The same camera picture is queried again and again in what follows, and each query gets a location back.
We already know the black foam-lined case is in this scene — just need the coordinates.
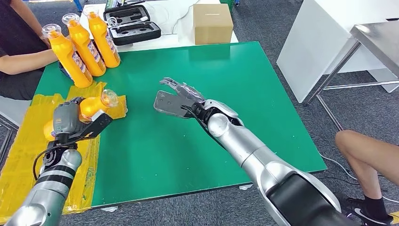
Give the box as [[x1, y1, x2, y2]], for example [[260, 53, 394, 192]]
[[103, 4, 162, 47]]

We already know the green plastic crate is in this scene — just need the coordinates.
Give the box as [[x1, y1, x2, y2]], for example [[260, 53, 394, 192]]
[[219, 0, 235, 13]]

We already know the orange plastic detergent bottle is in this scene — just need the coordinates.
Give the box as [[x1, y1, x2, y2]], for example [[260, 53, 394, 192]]
[[62, 13, 107, 77], [43, 89, 120, 142], [41, 24, 94, 89], [83, 6, 121, 69]]

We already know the black sneaker white logo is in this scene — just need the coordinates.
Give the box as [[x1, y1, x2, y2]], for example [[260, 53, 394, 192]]
[[343, 197, 395, 226]]

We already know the thin white table cable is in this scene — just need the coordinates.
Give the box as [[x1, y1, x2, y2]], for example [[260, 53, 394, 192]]
[[171, 0, 204, 35]]

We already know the brown cardboard box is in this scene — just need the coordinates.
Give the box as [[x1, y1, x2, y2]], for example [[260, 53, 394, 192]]
[[192, 3, 234, 46]]

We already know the white seat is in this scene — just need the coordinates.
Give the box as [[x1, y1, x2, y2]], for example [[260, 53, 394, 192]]
[[0, 95, 32, 127]]

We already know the black device green label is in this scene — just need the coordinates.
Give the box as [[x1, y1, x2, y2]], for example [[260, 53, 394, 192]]
[[105, 0, 146, 11]]

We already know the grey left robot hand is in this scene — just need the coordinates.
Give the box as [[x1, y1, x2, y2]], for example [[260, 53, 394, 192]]
[[52, 97, 90, 137]]

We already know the white desk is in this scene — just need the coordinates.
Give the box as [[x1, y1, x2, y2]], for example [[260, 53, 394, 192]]
[[277, 0, 399, 104]]

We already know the blue tablet case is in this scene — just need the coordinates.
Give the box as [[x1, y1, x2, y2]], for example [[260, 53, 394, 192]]
[[58, 62, 74, 81]]

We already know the person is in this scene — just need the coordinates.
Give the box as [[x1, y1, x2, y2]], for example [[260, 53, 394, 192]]
[[335, 129, 399, 226], [0, 0, 60, 101]]

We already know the stainless steel table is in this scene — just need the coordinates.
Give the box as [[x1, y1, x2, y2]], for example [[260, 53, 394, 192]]
[[307, 21, 399, 132]]

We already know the yellow taped cardboard sheet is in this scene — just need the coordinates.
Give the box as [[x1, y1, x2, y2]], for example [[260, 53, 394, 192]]
[[0, 81, 128, 222]]

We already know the white floor cable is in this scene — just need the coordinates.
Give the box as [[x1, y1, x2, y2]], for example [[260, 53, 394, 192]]
[[319, 153, 399, 204]]

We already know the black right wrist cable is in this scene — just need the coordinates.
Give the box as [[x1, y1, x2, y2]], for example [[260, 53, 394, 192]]
[[181, 104, 226, 148]]

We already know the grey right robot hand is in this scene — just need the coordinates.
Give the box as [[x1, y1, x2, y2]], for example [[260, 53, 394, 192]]
[[159, 77, 207, 104]]

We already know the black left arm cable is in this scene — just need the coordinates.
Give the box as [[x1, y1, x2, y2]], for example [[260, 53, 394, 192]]
[[32, 141, 68, 182]]

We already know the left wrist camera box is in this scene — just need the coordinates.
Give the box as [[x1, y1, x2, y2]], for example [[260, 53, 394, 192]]
[[71, 110, 114, 140]]

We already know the black floor cable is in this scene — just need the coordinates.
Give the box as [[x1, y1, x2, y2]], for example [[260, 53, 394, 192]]
[[318, 175, 359, 187]]

